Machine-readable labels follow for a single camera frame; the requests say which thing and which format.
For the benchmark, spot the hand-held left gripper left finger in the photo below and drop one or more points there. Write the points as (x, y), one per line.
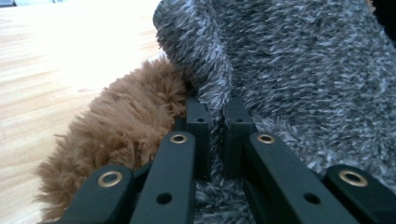
(199, 130)

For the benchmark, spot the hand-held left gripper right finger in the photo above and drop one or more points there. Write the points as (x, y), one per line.
(236, 130)

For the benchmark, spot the brown plush toy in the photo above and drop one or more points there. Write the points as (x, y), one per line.
(124, 124)

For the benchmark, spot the grey fuzzy cloth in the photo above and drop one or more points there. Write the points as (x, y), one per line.
(295, 77)

